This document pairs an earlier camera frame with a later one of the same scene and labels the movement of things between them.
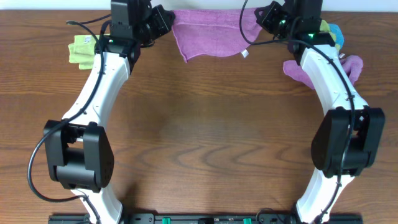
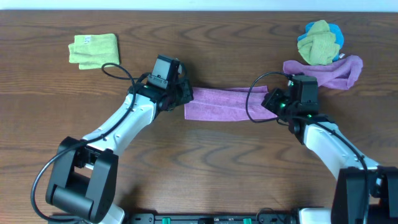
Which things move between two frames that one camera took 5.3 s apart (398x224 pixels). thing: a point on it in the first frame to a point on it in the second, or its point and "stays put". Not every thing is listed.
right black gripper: x=271 y=10 to x=270 y=99
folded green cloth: x=82 y=51 stays put
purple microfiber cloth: x=214 y=32 to x=222 y=103
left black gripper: x=162 y=19 to x=185 y=93
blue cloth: x=339 y=37 stays put
